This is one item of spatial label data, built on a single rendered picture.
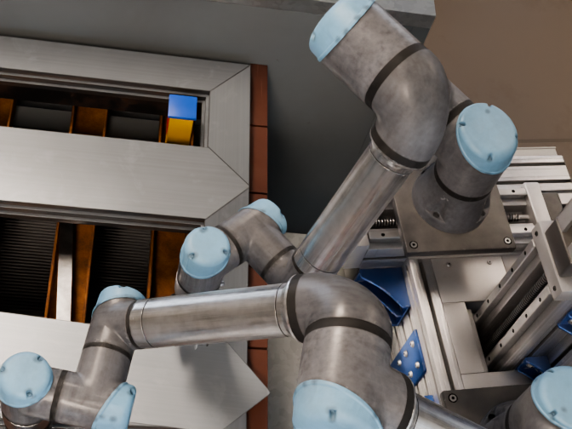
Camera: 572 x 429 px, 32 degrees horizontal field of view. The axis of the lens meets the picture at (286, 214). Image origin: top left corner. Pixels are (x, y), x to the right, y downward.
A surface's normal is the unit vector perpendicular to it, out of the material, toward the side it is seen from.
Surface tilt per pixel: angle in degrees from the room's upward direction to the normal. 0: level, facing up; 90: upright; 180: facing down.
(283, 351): 0
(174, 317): 43
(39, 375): 1
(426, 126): 59
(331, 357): 31
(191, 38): 90
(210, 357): 0
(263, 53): 90
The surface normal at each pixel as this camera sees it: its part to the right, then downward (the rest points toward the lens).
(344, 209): -0.56, 0.29
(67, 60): 0.18, -0.53
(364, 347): 0.39, -0.48
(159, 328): -0.40, 0.18
